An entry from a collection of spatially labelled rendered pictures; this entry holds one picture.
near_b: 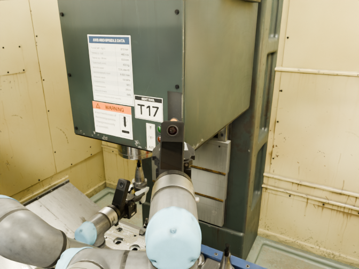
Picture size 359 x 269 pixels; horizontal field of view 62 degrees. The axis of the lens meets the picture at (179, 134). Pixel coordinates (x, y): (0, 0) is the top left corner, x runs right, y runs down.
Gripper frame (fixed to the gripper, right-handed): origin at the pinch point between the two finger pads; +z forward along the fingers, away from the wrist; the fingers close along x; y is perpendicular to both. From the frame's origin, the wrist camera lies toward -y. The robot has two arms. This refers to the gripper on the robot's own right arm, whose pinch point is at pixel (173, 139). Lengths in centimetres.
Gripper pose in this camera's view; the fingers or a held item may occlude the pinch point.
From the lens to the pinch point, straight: 71.2
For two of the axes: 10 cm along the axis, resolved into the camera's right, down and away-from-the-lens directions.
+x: 10.0, -0.1, 0.2
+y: 0.0, 9.4, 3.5
